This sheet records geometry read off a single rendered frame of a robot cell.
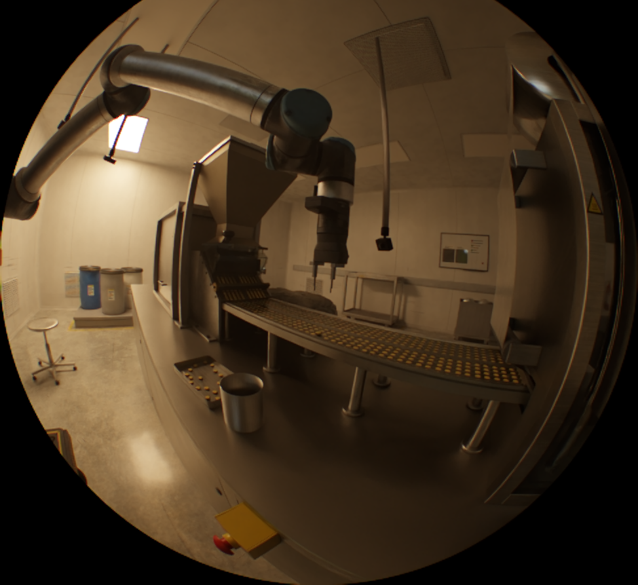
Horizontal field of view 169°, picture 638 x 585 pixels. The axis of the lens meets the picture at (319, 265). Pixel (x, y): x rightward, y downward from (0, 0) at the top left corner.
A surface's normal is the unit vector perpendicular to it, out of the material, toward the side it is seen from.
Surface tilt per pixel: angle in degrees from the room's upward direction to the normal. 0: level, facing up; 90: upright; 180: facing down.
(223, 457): 0
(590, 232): 90
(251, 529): 0
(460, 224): 90
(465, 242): 90
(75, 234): 90
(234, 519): 0
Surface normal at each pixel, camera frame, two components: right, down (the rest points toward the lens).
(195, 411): 0.08, -1.00
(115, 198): 0.78, 0.08
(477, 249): -0.62, -0.03
